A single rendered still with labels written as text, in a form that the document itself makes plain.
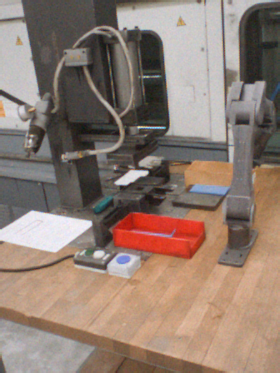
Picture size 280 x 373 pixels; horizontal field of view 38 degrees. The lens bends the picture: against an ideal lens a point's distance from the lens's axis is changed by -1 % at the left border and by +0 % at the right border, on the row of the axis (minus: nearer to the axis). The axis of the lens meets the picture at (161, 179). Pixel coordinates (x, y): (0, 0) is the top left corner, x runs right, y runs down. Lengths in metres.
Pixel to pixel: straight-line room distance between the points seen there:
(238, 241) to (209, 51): 0.98
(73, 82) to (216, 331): 0.88
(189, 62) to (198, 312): 1.24
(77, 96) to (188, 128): 0.76
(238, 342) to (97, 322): 0.32
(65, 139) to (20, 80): 1.17
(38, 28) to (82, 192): 0.58
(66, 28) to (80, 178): 0.51
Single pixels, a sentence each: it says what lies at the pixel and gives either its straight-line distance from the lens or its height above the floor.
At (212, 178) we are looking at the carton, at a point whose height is 0.95.
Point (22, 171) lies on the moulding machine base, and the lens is 2.78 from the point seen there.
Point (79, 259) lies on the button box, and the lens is 1.19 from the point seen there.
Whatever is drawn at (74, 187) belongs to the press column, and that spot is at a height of 0.99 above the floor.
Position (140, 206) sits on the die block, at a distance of 1.37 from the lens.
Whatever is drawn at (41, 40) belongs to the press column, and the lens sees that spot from 1.45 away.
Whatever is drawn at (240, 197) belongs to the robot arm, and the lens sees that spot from 1.14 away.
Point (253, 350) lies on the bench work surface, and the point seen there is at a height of 0.90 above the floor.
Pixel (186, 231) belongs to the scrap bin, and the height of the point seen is 0.92.
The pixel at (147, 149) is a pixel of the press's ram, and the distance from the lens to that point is 1.39.
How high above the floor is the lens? 1.53
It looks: 21 degrees down
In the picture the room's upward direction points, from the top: 6 degrees counter-clockwise
